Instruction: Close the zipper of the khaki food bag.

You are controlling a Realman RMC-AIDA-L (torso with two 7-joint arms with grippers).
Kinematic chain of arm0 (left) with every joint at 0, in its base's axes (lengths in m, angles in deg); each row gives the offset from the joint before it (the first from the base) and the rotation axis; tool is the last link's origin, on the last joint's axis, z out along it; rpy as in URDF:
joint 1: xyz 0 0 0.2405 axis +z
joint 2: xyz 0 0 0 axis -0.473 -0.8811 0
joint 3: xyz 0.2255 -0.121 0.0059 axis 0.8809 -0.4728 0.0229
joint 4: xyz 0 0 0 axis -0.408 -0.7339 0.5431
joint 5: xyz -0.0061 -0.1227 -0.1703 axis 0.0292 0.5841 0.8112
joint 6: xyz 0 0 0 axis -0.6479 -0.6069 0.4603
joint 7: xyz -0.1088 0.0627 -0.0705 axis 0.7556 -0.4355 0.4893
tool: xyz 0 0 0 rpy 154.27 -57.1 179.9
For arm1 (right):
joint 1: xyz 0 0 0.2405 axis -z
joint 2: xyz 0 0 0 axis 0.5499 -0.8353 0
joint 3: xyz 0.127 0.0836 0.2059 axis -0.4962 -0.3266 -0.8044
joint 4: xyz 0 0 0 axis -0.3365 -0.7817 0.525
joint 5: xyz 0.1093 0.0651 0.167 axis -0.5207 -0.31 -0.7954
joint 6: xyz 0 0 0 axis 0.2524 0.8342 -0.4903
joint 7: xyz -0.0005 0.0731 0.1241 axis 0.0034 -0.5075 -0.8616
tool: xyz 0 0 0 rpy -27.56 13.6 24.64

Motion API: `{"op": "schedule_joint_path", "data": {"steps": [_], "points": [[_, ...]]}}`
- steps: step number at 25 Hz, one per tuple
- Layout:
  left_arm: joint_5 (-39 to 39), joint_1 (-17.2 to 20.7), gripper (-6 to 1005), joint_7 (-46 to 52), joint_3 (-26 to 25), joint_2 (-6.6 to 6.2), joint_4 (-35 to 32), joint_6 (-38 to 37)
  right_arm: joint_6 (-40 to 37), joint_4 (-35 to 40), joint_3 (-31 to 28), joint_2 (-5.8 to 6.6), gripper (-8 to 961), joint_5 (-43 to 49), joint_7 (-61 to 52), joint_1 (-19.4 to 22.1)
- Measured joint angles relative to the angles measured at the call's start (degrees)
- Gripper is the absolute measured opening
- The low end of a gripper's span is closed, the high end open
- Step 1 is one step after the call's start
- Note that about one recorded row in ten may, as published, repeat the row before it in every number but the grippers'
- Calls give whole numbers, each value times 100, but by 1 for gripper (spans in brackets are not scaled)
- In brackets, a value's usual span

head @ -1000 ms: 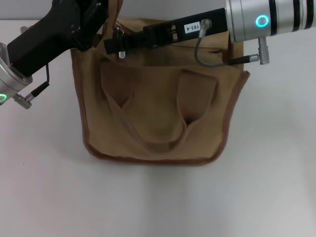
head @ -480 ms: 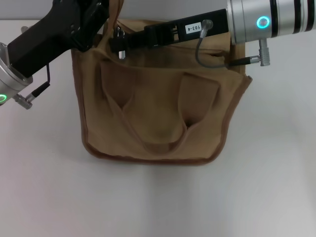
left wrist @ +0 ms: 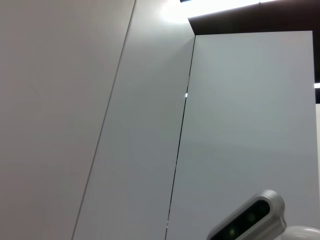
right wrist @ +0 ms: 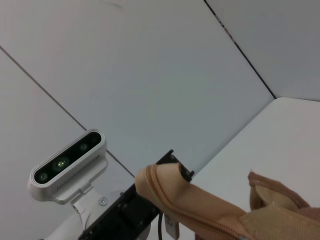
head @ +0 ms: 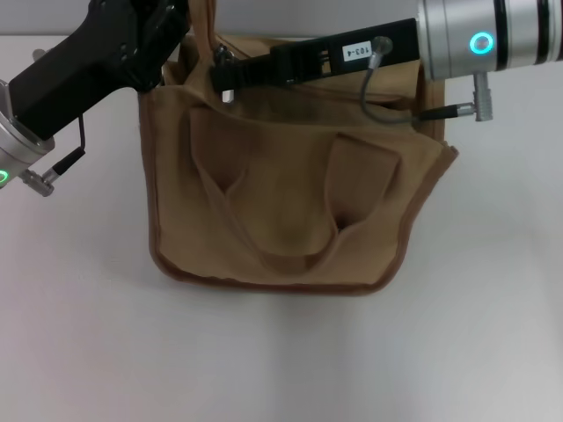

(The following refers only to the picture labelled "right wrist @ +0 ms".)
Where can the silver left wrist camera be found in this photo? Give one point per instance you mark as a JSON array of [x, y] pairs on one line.
[[67, 162]]

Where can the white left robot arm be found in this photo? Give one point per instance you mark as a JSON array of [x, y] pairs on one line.
[[65, 232]]

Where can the khaki canvas food bag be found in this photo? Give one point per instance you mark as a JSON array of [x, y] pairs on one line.
[[207, 205]]

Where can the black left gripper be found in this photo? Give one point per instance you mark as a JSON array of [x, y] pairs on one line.
[[120, 215]]

